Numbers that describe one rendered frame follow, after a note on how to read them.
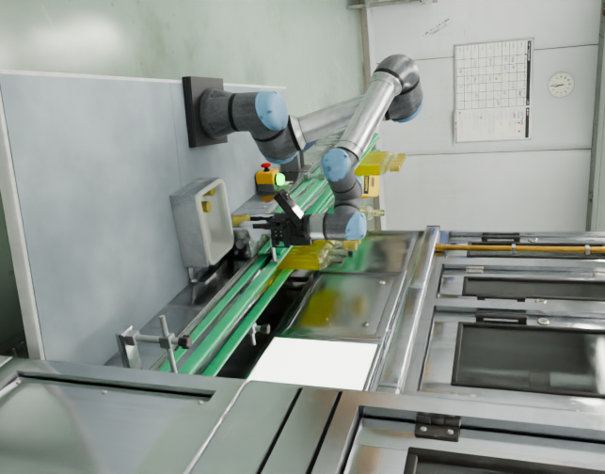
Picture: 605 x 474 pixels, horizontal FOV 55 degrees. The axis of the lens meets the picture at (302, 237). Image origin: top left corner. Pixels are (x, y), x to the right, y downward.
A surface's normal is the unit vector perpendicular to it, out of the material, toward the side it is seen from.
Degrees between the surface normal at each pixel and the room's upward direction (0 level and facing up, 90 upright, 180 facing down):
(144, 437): 90
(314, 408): 90
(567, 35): 90
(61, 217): 0
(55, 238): 0
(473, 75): 90
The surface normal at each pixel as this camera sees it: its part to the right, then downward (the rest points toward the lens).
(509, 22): -0.30, 0.38
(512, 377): -0.11, -0.93
